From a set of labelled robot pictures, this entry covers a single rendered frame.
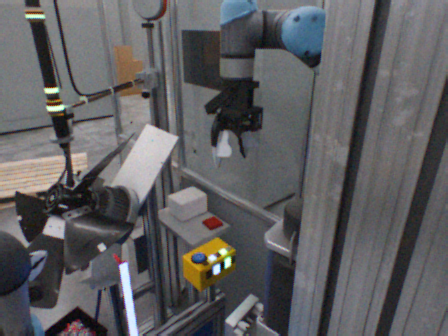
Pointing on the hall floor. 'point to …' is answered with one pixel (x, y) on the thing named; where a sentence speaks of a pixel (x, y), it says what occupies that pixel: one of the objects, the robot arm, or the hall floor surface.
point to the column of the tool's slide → (165, 164)
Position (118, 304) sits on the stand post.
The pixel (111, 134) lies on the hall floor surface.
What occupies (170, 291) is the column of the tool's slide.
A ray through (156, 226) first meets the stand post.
